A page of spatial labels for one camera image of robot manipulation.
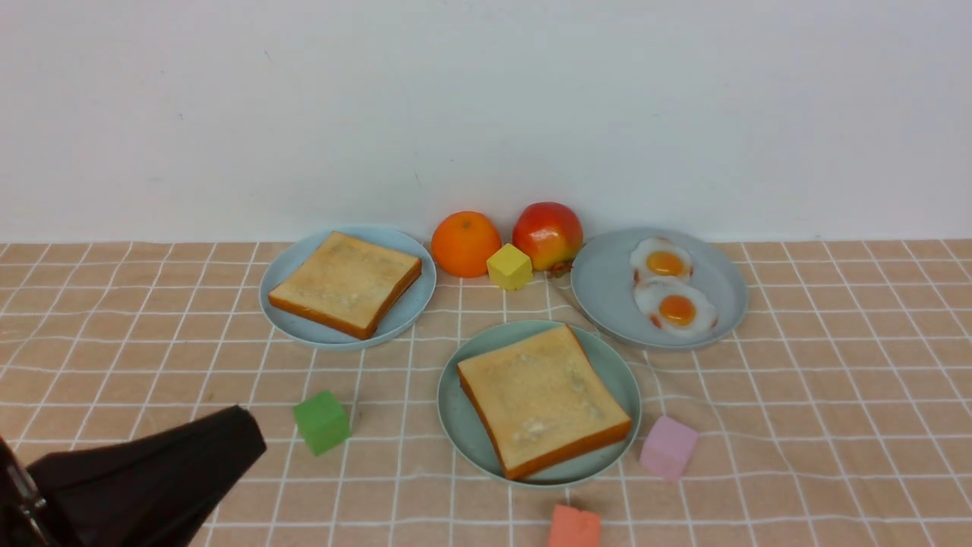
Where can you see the orange foam cube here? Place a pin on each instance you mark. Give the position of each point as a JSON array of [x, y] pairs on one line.
[[572, 527]]

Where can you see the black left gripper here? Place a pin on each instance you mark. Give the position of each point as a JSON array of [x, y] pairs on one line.
[[153, 491]]

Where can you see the fried egg toy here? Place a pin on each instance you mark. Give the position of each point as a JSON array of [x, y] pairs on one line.
[[659, 257], [675, 307]]

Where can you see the light green centre plate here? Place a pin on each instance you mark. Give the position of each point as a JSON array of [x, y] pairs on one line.
[[471, 425]]

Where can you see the fried egg toy right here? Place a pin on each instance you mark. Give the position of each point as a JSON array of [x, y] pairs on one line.
[[675, 307]]

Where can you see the orange fruit toy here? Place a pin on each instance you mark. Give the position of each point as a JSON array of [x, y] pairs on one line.
[[463, 243]]

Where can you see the green foam cube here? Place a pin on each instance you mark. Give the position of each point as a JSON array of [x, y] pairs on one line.
[[322, 422]]

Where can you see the grey-blue egg plate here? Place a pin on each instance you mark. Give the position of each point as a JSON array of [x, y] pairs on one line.
[[603, 285]]

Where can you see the red yellow apple toy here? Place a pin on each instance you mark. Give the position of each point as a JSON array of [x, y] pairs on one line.
[[551, 235]]

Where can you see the fried egg toy back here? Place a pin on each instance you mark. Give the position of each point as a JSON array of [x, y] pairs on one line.
[[659, 257]]

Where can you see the yellow foam cube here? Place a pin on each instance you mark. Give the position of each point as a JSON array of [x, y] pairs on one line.
[[509, 268]]

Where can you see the toast slice toy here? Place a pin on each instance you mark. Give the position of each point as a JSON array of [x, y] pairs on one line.
[[347, 284], [543, 395]]

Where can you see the blue bread plate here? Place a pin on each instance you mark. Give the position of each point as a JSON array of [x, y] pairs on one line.
[[403, 312]]

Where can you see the pink foam cube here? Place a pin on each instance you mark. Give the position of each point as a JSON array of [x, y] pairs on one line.
[[668, 448]]

